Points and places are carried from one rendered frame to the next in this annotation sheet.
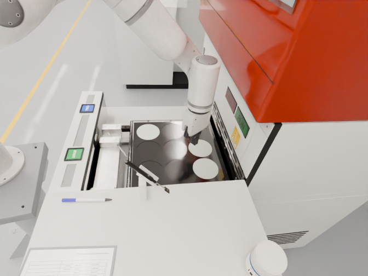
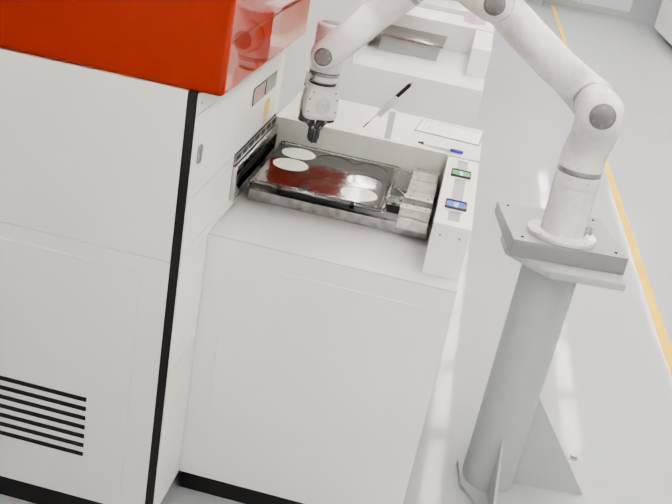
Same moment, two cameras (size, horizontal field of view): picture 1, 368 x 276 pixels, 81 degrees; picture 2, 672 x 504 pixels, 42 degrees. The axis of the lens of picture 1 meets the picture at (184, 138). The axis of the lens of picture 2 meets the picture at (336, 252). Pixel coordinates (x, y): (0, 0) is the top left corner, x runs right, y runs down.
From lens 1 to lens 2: 2.93 m
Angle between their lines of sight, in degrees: 109
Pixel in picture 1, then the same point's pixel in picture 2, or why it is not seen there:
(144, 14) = not seen: outside the picture
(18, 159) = (535, 228)
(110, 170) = (416, 190)
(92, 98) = (451, 218)
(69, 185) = (459, 162)
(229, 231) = not seen: hidden behind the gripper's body
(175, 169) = (337, 162)
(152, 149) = (359, 180)
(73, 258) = (446, 134)
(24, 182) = (517, 217)
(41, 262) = (467, 139)
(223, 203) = not seen: hidden behind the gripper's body
